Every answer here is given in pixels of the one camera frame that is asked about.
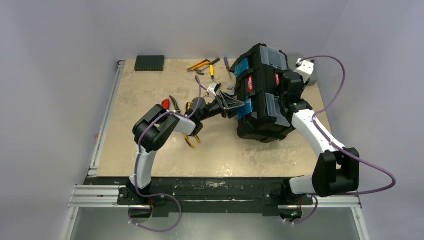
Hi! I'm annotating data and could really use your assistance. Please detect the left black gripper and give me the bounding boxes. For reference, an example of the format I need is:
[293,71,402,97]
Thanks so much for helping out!
[199,92,246,123]

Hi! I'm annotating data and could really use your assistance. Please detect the black tool box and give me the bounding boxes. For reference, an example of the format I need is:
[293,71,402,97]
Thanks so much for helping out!
[230,43,294,143]

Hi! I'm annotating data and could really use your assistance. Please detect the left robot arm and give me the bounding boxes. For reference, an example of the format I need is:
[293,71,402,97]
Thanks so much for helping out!
[129,91,246,205]

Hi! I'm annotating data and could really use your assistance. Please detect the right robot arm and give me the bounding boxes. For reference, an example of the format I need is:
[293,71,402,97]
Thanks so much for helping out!
[278,71,360,204]

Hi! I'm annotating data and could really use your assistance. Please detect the grey plastic case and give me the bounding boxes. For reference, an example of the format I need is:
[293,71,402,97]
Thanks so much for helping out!
[288,54,317,86]

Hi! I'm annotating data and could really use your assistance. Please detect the yellow screwdriver top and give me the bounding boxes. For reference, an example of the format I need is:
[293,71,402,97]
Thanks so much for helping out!
[209,64,215,81]

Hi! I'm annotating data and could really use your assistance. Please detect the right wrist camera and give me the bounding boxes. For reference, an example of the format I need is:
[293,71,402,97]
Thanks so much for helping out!
[294,58,315,83]

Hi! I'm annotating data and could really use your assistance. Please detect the adjustable wrench red handle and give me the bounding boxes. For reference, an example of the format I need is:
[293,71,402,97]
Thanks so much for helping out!
[227,85,236,95]

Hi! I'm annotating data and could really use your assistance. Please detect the yellow handled pliers top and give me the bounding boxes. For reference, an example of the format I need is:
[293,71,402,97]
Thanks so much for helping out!
[187,59,210,72]

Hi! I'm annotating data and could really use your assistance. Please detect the yellow handled long pliers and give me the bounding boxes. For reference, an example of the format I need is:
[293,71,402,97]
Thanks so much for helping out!
[183,134,202,149]

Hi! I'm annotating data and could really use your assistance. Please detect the red handled cutter pliers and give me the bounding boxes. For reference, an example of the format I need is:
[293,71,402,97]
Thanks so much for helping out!
[161,98,170,110]

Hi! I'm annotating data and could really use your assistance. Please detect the black network switch box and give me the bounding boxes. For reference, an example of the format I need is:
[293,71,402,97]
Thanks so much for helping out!
[134,55,165,72]

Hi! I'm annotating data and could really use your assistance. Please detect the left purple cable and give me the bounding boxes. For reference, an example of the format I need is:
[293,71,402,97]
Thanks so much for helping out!
[127,75,205,233]

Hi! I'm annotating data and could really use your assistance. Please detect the aluminium frame rail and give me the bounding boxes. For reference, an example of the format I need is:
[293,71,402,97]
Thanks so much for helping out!
[67,59,370,240]

